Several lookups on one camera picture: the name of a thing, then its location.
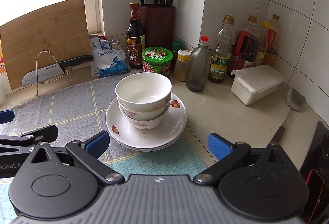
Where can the white bowl pink flowers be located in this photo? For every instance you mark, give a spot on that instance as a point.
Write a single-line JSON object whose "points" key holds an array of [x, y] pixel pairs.
{"points": [[145, 125]]}

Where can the white bowl front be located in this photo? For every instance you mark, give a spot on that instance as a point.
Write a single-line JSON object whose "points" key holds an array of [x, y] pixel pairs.
{"points": [[144, 92]]}

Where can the metal wire rack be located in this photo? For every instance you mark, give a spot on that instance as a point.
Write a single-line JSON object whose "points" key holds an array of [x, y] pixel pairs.
{"points": [[52, 66]]}

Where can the dark red knife block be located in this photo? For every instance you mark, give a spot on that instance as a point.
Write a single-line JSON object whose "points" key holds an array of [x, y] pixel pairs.
{"points": [[157, 21]]}

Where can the middle white plate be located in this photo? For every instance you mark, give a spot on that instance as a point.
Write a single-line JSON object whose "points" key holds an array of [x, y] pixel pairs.
{"points": [[149, 147]]}

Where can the blue white salt bag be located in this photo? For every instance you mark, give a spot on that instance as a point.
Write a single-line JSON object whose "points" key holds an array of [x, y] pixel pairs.
{"points": [[109, 56]]}

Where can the oil bottle green label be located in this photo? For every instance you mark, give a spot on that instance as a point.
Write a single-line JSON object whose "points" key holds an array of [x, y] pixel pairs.
{"points": [[222, 53]]}

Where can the yellow cap oil bottle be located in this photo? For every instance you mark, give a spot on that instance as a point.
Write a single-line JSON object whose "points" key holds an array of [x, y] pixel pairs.
{"points": [[263, 44]]}

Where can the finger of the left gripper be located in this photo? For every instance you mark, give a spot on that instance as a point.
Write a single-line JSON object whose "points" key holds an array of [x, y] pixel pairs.
{"points": [[48, 134], [6, 116]]}

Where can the plain white bowl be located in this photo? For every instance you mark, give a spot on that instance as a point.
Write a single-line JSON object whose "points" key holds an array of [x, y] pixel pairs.
{"points": [[145, 116]]}

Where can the teal floor mat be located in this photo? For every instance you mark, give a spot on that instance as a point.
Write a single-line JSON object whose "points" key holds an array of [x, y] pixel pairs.
{"points": [[178, 158]]}

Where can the dark vinegar bottle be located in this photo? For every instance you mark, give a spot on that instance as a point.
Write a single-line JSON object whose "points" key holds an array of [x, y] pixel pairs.
{"points": [[135, 38]]}

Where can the bottom white plate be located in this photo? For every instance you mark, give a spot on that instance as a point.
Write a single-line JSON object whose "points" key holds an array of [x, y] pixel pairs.
{"points": [[149, 149]]}

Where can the grey checked cloth mat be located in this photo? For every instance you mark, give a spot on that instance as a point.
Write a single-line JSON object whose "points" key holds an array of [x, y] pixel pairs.
{"points": [[78, 111]]}

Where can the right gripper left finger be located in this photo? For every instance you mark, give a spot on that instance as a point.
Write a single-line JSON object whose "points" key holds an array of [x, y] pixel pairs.
{"points": [[85, 154]]}

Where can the red cap glass bottle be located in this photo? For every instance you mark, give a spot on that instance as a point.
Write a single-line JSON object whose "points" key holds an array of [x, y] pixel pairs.
{"points": [[199, 66]]}

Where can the dark soy sauce bottle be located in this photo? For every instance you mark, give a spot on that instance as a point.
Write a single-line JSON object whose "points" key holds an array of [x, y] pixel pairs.
{"points": [[245, 46]]}

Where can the bamboo cutting board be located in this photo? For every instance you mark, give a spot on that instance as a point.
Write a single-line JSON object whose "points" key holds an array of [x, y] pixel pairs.
{"points": [[57, 32]]}

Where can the far right oil bottle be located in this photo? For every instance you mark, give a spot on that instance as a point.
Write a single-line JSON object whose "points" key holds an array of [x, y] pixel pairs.
{"points": [[275, 40]]}

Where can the yellow lid spice jar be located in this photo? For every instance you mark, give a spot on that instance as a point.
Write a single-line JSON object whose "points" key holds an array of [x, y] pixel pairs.
{"points": [[181, 66]]}

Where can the green lid sauce jar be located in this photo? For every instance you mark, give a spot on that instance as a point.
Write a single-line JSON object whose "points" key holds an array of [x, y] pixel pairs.
{"points": [[157, 60]]}

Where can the green cap small jar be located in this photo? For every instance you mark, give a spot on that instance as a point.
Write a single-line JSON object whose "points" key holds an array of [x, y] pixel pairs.
{"points": [[176, 46]]}

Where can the metal spatula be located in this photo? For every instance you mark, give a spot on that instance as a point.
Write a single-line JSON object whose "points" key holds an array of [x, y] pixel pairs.
{"points": [[296, 102]]}

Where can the white plastic lidded box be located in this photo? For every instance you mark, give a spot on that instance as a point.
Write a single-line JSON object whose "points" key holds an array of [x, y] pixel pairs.
{"points": [[255, 83]]}

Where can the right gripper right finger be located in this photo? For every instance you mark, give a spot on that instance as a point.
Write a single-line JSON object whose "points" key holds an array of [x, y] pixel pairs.
{"points": [[241, 164]]}

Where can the steel santoku knife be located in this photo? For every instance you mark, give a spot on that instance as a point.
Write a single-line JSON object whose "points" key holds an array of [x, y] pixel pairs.
{"points": [[51, 71]]}

